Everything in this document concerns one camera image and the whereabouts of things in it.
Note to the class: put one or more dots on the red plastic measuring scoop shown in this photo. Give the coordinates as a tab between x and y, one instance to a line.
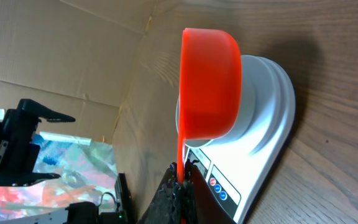
210	87

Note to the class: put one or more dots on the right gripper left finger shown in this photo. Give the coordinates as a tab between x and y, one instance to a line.
165	207

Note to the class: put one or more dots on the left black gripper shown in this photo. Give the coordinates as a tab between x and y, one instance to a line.
18	153

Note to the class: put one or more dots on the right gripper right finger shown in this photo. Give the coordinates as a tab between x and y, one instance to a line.
208	209

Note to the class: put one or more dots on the brown cardboard panel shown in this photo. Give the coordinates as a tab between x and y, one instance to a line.
74	57

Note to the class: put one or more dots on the white digital kitchen scale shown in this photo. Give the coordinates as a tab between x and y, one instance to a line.
235	171

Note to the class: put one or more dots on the grey round bowl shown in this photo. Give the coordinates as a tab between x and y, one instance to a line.
243	120

